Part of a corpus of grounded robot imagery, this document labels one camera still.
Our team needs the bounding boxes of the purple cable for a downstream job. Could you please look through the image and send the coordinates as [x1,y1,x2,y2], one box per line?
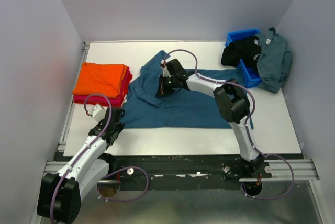
[49,93,149,224]
[161,49,295,201]

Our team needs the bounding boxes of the grey blue t shirt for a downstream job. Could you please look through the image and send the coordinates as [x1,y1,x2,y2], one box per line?
[257,27,293,93]

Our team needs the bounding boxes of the aluminium frame rail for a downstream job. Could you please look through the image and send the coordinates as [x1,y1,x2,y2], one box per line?
[28,41,100,224]

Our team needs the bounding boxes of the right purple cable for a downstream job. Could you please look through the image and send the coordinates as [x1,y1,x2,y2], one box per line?
[161,49,295,201]

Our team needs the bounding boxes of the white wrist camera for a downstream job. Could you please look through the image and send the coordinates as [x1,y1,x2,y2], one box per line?
[85,104,106,122]
[160,60,171,77]

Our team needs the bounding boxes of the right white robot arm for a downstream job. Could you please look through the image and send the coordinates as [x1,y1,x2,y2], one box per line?
[156,59,264,178]

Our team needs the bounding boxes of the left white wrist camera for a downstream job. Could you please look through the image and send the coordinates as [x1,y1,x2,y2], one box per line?
[85,104,106,122]

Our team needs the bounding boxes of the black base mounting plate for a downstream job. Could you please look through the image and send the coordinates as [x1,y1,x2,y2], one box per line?
[53,152,306,192]

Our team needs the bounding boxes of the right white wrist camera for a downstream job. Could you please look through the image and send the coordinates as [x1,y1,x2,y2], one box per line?
[160,60,171,77]

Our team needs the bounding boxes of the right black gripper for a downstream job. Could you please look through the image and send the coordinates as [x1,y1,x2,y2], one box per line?
[155,74,177,98]

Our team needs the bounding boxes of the pink t shirt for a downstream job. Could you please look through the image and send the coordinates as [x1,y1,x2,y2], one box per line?
[74,66,132,107]

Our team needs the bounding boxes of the teal blue t shirt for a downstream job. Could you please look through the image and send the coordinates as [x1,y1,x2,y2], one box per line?
[121,51,230,129]

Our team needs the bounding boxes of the orange t shirt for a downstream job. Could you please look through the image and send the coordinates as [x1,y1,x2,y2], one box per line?
[72,62,128,98]

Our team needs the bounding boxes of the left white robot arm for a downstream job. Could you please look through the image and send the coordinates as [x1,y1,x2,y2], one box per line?
[37,107,125,223]

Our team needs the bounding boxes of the black t shirt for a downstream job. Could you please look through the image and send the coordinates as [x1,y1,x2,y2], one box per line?
[221,35,261,72]

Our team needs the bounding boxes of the blue plastic bin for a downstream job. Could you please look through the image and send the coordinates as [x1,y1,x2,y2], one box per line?
[225,29,261,88]

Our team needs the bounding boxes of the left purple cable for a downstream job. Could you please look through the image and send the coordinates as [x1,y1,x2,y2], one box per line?
[49,93,149,224]

